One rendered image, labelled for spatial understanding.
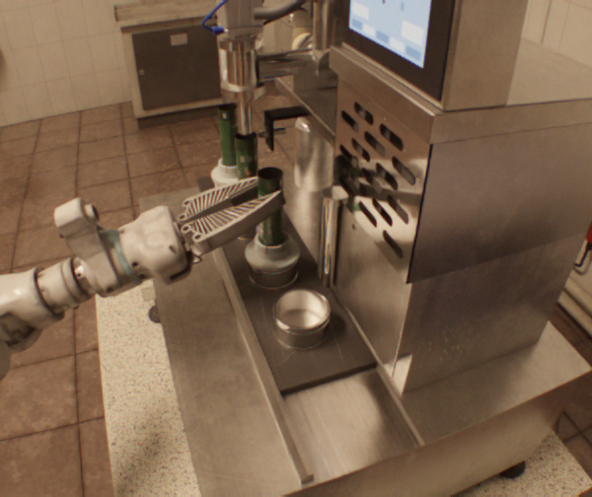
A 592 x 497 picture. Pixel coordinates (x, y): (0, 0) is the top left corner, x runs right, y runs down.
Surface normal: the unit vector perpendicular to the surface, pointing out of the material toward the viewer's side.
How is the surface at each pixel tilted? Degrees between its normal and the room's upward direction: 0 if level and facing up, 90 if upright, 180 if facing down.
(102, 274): 60
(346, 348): 0
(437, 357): 90
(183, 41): 90
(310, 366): 0
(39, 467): 0
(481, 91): 90
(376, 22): 90
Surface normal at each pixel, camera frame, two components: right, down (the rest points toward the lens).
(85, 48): 0.34, 0.59
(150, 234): -0.21, -0.70
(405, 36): -0.94, 0.21
